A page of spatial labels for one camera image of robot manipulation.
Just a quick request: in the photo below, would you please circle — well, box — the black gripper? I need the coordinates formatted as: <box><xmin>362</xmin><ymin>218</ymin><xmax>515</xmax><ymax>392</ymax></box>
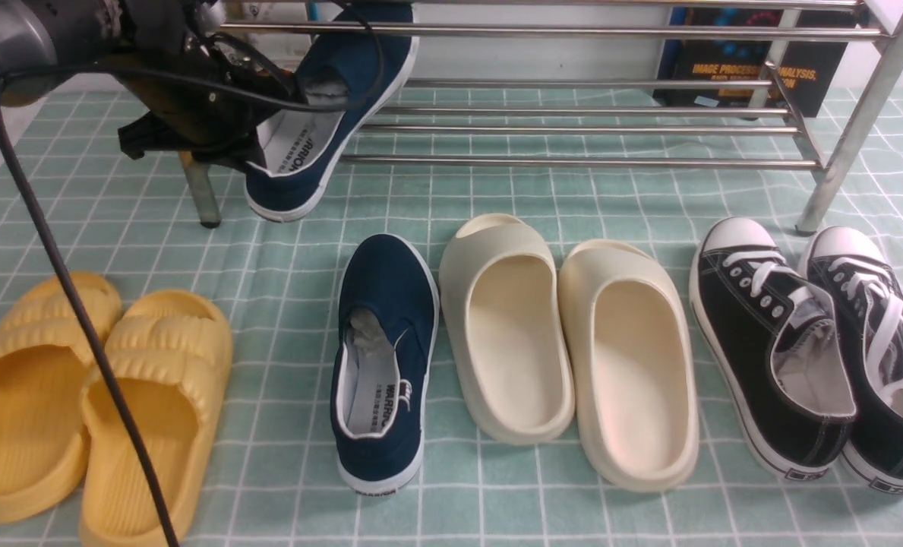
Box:
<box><xmin>102</xmin><ymin>1</ymin><xmax>301</xmax><ymax>170</ymax></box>

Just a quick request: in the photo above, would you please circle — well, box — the navy slip-on shoe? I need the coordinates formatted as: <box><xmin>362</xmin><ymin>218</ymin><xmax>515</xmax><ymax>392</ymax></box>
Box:
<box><xmin>245</xmin><ymin>33</ymin><xmax>420</xmax><ymax>223</ymax></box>
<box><xmin>330</xmin><ymin>233</ymin><xmax>440</xmax><ymax>496</ymax></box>

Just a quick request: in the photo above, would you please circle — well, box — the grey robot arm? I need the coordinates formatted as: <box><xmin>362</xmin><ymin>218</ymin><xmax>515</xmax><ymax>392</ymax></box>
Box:
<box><xmin>0</xmin><ymin>1</ymin><xmax>306</xmax><ymax>169</ymax></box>

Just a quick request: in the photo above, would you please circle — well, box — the steel shoe rack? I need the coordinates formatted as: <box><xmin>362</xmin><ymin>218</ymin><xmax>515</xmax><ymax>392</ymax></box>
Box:
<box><xmin>178</xmin><ymin>0</ymin><xmax>903</xmax><ymax>233</ymax></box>

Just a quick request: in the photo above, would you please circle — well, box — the right yellow slide sandal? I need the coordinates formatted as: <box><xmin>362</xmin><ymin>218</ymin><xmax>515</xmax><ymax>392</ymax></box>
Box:
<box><xmin>80</xmin><ymin>289</ymin><xmax>233</xmax><ymax>546</ymax></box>

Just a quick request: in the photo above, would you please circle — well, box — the yellow slide sandal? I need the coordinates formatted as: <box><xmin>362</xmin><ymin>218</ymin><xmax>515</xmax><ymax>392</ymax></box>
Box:
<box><xmin>0</xmin><ymin>278</ymin><xmax>96</xmax><ymax>523</ymax></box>
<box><xmin>80</xmin><ymin>289</ymin><xmax>233</xmax><ymax>546</ymax></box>

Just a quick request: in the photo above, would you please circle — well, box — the left cream foam slipper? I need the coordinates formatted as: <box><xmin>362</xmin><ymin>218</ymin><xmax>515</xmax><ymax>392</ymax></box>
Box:
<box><xmin>438</xmin><ymin>213</ymin><xmax>575</xmax><ymax>444</ymax></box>

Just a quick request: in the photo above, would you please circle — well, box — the cream foam slipper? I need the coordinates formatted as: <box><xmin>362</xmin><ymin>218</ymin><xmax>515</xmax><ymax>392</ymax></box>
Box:
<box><xmin>557</xmin><ymin>239</ymin><xmax>699</xmax><ymax>492</ymax></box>
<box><xmin>438</xmin><ymin>213</ymin><xmax>575</xmax><ymax>444</ymax></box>

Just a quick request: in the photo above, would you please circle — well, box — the green checkered tablecloth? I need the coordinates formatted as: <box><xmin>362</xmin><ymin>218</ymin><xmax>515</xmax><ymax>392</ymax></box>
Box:
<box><xmin>0</xmin><ymin>89</ymin><xmax>903</xmax><ymax>546</ymax></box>

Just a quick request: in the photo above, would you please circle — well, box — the left yellow slide sandal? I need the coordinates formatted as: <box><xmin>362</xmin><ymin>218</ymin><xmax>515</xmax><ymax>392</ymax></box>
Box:
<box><xmin>0</xmin><ymin>278</ymin><xmax>96</xmax><ymax>523</ymax></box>

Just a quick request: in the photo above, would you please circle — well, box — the right cream foam slipper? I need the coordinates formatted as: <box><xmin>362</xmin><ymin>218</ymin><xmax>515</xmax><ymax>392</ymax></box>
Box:
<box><xmin>557</xmin><ymin>239</ymin><xmax>699</xmax><ymax>492</ymax></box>

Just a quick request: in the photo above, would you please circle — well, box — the black image processing book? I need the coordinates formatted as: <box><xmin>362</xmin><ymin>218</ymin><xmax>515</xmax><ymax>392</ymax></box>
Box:
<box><xmin>652</xmin><ymin>8</ymin><xmax>847</xmax><ymax>118</ymax></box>

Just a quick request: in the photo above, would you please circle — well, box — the left black canvas sneaker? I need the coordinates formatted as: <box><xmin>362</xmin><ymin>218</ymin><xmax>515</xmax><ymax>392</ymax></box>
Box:
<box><xmin>690</xmin><ymin>217</ymin><xmax>857</xmax><ymax>482</ymax></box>

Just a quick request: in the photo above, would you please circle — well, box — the black canvas sneaker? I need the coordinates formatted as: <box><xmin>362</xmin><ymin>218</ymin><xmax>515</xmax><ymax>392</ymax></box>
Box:
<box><xmin>690</xmin><ymin>217</ymin><xmax>857</xmax><ymax>482</ymax></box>
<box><xmin>798</xmin><ymin>227</ymin><xmax>903</xmax><ymax>495</ymax></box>

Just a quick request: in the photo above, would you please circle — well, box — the right black canvas sneaker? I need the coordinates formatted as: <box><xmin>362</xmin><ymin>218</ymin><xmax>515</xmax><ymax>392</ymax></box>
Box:
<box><xmin>798</xmin><ymin>227</ymin><xmax>903</xmax><ymax>495</ymax></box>

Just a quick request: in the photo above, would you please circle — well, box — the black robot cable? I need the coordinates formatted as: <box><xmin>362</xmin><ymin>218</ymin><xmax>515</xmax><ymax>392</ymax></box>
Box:
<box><xmin>0</xmin><ymin>0</ymin><xmax>387</xmax><ymax>547</ymax></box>

